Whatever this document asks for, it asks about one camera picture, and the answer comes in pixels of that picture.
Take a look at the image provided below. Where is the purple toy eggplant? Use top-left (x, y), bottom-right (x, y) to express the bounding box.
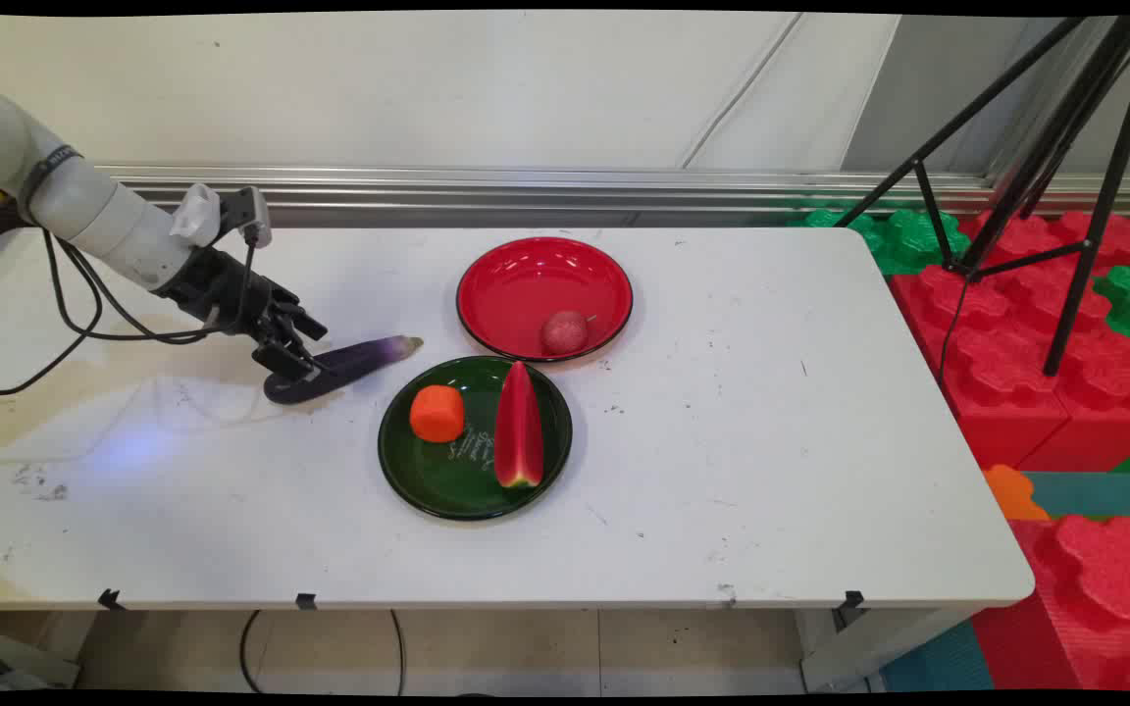
top-left (264, 335), bottom-right (425, 406)

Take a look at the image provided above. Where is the red plate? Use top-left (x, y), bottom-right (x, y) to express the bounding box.
top-left (455, 236), bottom-right (635, 365)

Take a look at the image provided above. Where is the black floor cable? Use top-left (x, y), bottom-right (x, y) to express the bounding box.
top-left (389, 609), bottom-right (408, 693)
top-left (237, 609), bottom-right (266, 693)

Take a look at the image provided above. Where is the black tripod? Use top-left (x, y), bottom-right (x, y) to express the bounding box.
top-left (834, 14), bottom-right (1130, 379)

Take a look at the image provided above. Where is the red toy apple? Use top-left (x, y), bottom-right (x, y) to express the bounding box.
top-left (539, 310), bottom-right (597, 357)

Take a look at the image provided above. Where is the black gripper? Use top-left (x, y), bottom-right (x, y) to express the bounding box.
top-left (155, 245), bottom-right (330, 384)

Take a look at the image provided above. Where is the green plate with white print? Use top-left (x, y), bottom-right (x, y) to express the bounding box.
top-left (377, 355), bottom-right (574, 522)

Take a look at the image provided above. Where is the orange foam block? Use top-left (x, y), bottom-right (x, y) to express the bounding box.
top-left (981, 465), bottom-right (1053, 522)

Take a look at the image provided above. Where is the aluminium rail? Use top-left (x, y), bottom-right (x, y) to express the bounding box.
top-left (94, 164), bottom-right (1130, 219)

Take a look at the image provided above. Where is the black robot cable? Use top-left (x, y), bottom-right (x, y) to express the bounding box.
top-left (0, 229), bottom-right (264, 396)

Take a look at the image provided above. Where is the black arm strap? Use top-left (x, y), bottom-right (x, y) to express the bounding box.
top-left (16, 145), bottom-right (85, 225)

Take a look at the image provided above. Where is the toy watermelon slice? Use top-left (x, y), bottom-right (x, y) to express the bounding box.
top-left (492, 360), bottom-right (546, 490)

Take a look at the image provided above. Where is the orange toy cube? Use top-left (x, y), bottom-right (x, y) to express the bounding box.
top-left (409, 384), bottom-right (468, 444)

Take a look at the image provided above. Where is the white table leg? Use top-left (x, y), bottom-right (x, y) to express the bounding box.
top-left (798, 608), bottom-right (980, 693)

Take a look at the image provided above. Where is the large red foam block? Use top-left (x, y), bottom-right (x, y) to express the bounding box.
top-left (889, 210), bottom-right (1130, 474)

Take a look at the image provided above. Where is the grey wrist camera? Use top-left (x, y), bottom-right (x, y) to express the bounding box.
top-left (171, 183), bottom-right (274, 249)

